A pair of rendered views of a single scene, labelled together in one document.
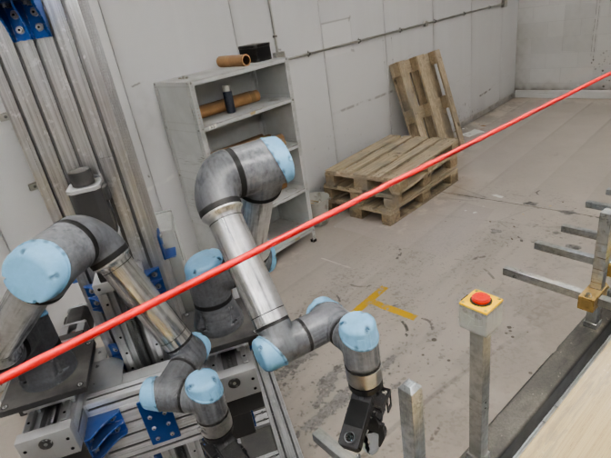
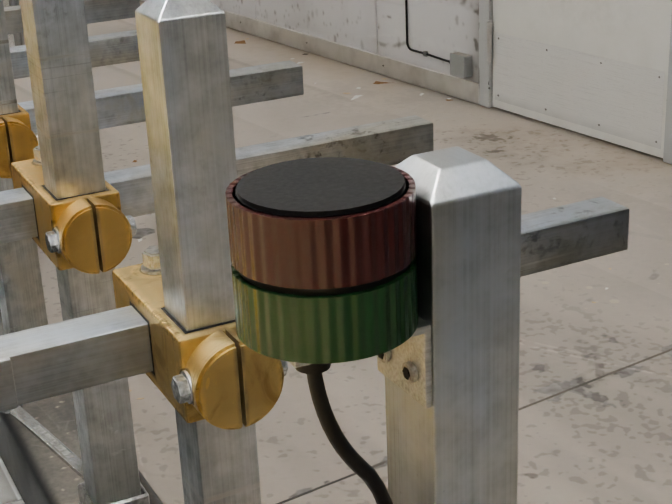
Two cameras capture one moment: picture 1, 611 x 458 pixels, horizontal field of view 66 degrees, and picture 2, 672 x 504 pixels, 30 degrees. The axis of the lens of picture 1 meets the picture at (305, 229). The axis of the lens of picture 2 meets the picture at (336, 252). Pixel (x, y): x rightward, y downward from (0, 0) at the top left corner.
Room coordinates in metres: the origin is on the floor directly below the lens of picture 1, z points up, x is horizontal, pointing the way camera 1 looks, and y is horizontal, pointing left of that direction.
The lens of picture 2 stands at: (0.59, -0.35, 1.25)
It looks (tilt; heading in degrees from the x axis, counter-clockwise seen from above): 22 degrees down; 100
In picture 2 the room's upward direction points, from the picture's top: 3 degrees counter-clockwise
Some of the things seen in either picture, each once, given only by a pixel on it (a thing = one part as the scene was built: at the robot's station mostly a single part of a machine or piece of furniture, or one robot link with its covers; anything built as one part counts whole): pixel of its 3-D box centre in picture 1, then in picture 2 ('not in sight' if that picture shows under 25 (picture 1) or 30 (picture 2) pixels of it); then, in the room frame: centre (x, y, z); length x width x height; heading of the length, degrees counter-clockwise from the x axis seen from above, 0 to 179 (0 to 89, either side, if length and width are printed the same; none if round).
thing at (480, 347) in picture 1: (479, 396); not in sight; (0.86, -0.37, 0.93); 0.05 x 0.05 x 0.45; 37
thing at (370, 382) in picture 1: (362, 372); not in sight; (0.75, -0.07, 1.17); 0.08 x 0.08 x 0.05
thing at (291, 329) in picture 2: not in sight; (325, 291); (0.52, 0.02, 1.09); 0.06 x 0.06 x 0.02
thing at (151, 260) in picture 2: not in sight; (157, 258); (0.36, 0.30, 0.98); 0.02 x 0.02 x 0.01
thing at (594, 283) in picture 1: (599, 273); not in sight; (1.30, -0.96, 0.92); 0.04 x 0.04 x 0.48; 37
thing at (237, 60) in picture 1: (233, 61); not in sight; (3.63, 0.32, 1.59); 0.30 x 0.08 x 0.08; 43
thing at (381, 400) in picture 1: (368, 397); not in sight; (0.76, -0.08, 1.09); 0.09 x 0.08 x 0.12; 147
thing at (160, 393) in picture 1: (170, 388); not in sight; (0.85, 0.37, 1.12); 0.11 x 0.11 x 0.08; 74
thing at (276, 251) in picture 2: not in sight; (322, 219); (0.52, 0.02, 1.11); 0.06 x 0.06 x 0.02
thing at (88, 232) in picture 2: not in sight; (70, 212); (0.24, 0.46, 0.95); 0.14 x 0.06 x 0.05; 127
